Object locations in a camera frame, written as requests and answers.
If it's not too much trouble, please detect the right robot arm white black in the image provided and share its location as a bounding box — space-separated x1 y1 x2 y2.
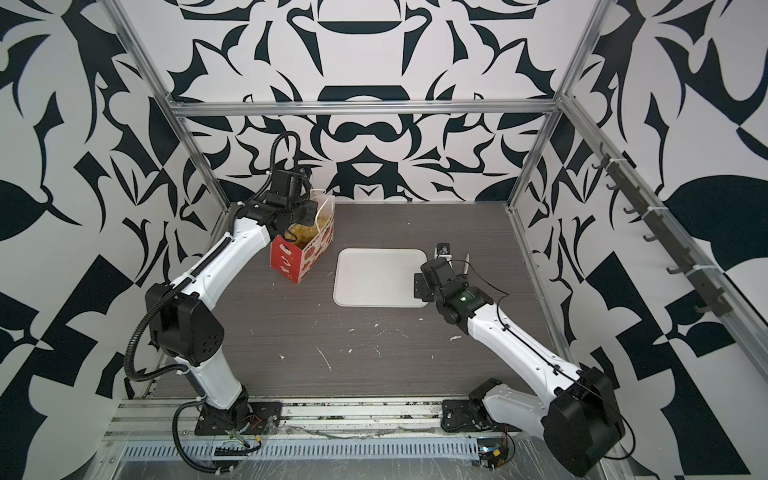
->
414 257 634 477

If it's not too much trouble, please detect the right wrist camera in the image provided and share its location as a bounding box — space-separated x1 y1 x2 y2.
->
435 242 452 260

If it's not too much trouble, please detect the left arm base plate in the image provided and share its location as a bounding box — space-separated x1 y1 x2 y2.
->
194 402 283 436

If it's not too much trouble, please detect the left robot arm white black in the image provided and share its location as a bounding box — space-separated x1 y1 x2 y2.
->
146 167 318 411

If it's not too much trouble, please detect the white slotted cable duct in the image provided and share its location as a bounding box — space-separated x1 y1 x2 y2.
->
119 436 481 462

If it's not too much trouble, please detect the red white paper bag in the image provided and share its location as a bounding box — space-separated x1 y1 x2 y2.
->
270 189 335 284

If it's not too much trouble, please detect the small circuit board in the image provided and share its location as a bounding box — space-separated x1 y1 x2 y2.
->
478 435 516 470

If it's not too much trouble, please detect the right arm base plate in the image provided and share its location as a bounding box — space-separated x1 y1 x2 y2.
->
440 399 508 433

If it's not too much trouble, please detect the black corrugated cable hose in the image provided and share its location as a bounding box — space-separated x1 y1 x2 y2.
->
122 278 265 475

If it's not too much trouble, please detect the white plastic tray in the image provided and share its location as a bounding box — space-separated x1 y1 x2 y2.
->
333 248 427 308

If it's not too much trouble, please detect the grey wall hook rack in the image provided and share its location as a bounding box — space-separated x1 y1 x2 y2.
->
594 146 734 317

